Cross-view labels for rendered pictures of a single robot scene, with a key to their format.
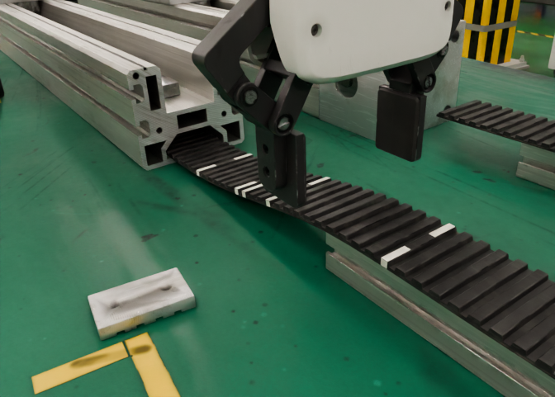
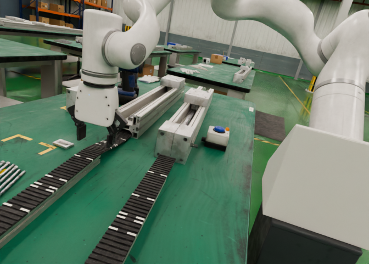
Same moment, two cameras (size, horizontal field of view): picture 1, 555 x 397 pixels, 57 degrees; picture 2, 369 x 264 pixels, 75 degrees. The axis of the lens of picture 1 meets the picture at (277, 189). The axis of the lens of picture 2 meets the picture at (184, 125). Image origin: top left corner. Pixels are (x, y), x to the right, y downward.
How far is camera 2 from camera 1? 62 cm
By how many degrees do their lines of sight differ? 39
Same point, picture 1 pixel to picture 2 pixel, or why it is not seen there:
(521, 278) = (78, 168)
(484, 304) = (65, 164)
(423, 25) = (99, 119)
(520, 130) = (157, 166)
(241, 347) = (57, 156)
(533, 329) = (60, 169)
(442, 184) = (137, 167)
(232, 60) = (71, 110)
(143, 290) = (65, 142)
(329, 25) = (79, 111)
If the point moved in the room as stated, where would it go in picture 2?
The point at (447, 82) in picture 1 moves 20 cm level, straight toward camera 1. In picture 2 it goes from (181, 151) to (113, 155)
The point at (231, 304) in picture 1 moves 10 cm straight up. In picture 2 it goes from (68, 152) to (70, 119)
